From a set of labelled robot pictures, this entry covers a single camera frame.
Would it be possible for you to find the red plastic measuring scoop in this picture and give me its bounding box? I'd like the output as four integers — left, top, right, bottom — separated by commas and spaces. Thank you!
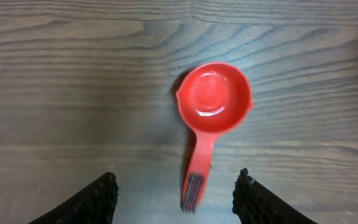
175, 62, 253, 212

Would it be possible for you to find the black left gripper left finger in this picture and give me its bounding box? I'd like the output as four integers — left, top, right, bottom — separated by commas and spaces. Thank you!
31, 172, 119, 224

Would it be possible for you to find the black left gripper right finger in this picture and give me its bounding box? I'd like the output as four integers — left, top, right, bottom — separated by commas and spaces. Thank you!
232, 168, 316, 224

